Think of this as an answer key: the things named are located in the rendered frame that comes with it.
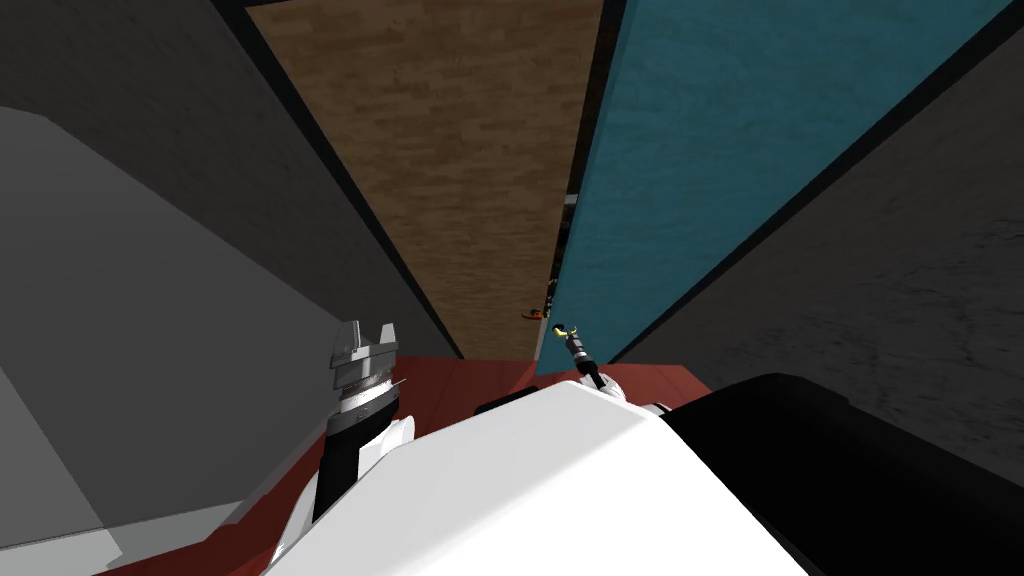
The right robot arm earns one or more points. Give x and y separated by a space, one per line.
808 480

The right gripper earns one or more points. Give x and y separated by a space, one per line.
575 346

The teal door leaf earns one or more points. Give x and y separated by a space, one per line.
720 160

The grey block furniture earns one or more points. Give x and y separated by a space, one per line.
136 344

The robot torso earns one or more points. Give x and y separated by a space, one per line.
528 488

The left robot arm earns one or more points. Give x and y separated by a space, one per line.
346 456

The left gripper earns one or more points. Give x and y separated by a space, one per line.
364 364

